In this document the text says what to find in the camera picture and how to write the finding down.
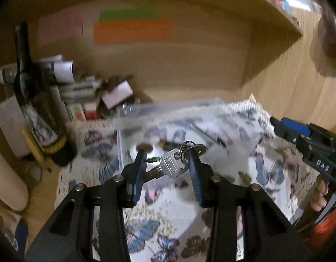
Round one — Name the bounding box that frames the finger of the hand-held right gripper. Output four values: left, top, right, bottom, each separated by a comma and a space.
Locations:
270, 116, 312, 143

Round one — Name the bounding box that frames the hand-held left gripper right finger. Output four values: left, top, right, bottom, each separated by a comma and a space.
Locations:
185, 148, 313, 262

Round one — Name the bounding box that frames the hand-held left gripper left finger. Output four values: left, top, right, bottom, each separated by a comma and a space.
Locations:
26, 149, 148, 262

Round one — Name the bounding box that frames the dark slim key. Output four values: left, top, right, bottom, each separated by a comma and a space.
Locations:
144, 155, 165, 183

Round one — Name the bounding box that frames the silver round-head key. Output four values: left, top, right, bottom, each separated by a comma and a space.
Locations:
194, 143, 207, 157

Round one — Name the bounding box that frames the silver square-head key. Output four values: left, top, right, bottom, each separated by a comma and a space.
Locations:
160, 149, 188, 179

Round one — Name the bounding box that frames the metal key ring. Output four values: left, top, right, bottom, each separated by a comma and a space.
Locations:
179, 141, 197, 161

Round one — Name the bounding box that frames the clear plastic box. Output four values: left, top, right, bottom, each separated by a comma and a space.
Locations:
115, 97, 257, 171

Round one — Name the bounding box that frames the person's right forearm orange sleeve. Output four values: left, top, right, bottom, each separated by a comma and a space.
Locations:
307, 203, 336, 253

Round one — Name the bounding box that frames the person's right hand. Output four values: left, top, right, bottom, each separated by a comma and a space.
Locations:
311, 174, 330, 213

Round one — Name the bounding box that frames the butterfly printed cloth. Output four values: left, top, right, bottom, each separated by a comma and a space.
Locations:
56, 94, 319, 262

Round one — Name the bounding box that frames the red small box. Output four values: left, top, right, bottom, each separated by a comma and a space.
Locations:
84, 103, 99, 121

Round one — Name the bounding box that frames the pink small box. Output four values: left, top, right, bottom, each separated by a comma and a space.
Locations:
102, 80, 133, 110

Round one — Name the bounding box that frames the dark blurred object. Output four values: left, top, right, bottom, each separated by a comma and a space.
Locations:
310, 0, 336, 78

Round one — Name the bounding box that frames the wooden shelf unit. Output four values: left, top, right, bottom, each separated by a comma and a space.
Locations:
0, 0, 305, 224

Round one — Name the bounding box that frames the dark glass bottle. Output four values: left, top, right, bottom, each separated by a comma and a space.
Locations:
14, 22, 78, 167

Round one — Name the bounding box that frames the white paper roll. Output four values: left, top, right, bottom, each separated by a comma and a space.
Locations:
38, 55, 75, 84

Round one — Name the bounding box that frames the cream cylinder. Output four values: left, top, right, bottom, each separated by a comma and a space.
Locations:
0, 144, 30, 212

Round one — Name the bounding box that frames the blue cloth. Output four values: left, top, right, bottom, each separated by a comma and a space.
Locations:
14, 218, 29, 254

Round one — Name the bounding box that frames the white foam block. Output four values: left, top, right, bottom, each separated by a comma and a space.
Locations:
0, 95, 31, 159

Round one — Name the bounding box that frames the orange sticky note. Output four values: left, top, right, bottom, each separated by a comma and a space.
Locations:
93, 19, 173, 45

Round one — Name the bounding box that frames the green sticky note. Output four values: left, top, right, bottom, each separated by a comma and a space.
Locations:
99, 5, 158, 21

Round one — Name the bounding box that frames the pink sticky note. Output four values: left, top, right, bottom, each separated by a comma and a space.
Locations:
38, 8, 84, 46

